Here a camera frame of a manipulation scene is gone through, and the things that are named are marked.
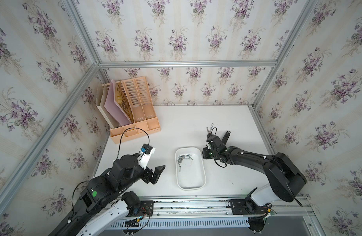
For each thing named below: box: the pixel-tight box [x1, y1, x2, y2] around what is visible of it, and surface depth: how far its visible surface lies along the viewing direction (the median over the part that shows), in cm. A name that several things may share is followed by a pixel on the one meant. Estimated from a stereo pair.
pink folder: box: [104, 79, 133, 127], surface depth 89 cm
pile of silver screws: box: [177, 153, 194, 173], surface depth 92 cm
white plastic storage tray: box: [175, 147, 207, 191], surface depth 88 cm
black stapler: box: [221, 130, 231, 146], surface depth 100 cm
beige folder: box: [95, 83, 121, 129], surface depth 87 cm
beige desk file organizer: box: [109, 75, 161, 145], surface depth 103 cm
